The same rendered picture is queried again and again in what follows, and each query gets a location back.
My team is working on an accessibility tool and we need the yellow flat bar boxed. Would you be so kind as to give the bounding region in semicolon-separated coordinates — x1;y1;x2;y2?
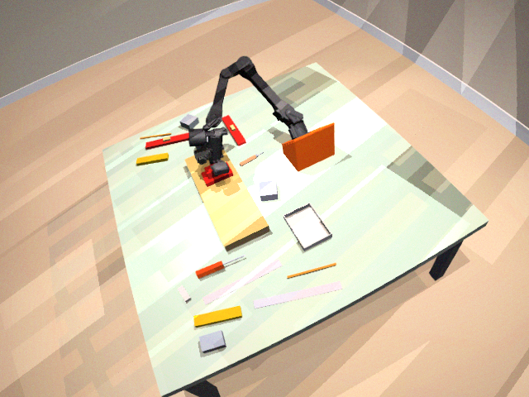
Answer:
193;306;243;328
136;153;169;165

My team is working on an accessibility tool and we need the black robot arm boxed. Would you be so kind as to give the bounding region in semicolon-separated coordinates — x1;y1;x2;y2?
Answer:
188;56;310;165

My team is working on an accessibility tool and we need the tan wooden floor panel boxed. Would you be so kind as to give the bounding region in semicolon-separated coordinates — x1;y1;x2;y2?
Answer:
184;149;270;251

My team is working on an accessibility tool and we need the white shallow tray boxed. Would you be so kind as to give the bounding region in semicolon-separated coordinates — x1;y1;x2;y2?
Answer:
284;203;332;251

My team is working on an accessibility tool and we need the brown wooden-handled awl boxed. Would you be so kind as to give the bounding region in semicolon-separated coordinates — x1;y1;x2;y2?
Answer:
240;154;258;166

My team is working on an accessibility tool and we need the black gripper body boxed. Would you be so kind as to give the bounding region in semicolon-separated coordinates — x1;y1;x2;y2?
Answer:
201;142;230;175

